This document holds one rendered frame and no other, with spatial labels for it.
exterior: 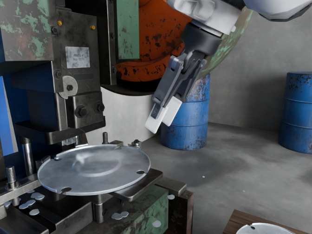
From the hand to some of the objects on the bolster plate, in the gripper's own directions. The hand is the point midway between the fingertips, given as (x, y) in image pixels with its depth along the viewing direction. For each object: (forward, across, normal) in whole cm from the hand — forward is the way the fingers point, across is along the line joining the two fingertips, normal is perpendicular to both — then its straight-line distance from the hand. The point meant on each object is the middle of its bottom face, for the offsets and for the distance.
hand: (162, 115), depth 55 cm
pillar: (+35, -11, +24) cm, 44 cm away
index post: (+29, +14, +5) cm, 33 cm away
